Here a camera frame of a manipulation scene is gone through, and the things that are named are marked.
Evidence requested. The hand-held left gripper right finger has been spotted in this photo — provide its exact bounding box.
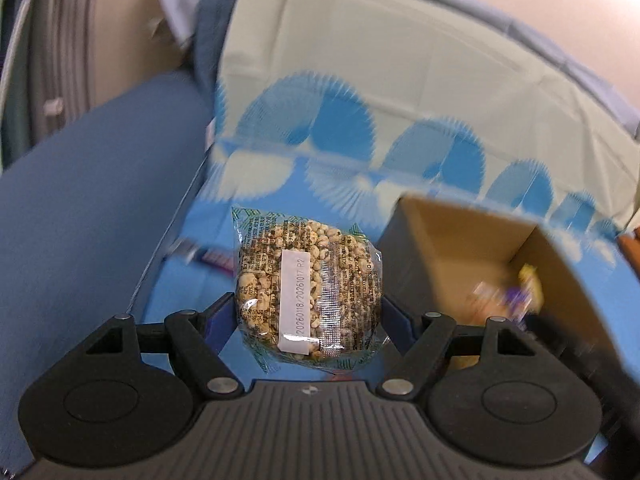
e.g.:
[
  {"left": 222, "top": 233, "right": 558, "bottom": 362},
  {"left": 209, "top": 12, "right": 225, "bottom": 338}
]
[{"left": 375, "top": 295, "right": 538, "bottom": 401}]

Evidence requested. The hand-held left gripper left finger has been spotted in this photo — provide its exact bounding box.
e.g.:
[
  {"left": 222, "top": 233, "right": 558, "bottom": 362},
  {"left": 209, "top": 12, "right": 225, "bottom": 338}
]
[{"left": 75, "top": 292, "right": 246, "bottom": 397}]

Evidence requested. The round puffed grain cake packet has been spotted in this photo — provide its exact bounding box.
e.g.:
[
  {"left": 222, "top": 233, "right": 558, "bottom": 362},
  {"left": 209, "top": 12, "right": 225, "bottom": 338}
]
[{"left": 231, "top": 205, "right": 392, "bottom": 375}]

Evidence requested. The brown cardboard box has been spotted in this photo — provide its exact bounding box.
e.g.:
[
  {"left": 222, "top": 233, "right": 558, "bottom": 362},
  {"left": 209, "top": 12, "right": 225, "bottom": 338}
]
[{"left": 377, "top": 195, "right": 640, "bottom": 441}]

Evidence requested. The purple candy packet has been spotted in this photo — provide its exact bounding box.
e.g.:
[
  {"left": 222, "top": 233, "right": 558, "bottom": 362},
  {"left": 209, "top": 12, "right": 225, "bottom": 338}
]
[{"left": 465, "top": 280, "right": 531, "bottom": 331}]

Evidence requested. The small purple snack bar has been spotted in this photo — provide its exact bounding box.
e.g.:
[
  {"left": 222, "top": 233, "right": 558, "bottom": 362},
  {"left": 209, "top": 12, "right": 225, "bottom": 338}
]
[{"left": 170, "top": 237, "right": 236, "bottom": 273}]

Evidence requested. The blue cushion with zipper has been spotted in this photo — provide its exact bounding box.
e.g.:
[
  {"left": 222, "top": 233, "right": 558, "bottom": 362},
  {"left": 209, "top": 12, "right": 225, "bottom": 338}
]
[{"left": 0, "top": 70, "right": 216, "bottom": 476}]

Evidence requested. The blue fan printed cloth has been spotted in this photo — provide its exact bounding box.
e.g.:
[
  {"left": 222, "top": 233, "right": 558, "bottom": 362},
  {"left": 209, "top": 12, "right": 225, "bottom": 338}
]
[{"left": 135, "top": 0, "right": 640, "bottom": 386}]

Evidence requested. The dark blue cloth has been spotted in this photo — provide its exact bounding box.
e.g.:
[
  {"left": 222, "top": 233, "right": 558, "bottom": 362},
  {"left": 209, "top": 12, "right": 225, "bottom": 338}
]
[{"left": 192, "top": 0, "right": 246, "bottom": 106}]

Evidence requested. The white cloth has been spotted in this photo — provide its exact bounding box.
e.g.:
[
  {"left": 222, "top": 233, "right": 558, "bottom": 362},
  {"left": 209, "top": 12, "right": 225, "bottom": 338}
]
[{"left": 150, "top": 0, "right": 241, "bottom": 51}]

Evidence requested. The grey striped fabric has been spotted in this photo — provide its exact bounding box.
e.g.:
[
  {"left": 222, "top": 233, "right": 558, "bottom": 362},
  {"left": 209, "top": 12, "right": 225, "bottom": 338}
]
[{"left": 0, "top": 0, "right": 101, "bottom": 161}]

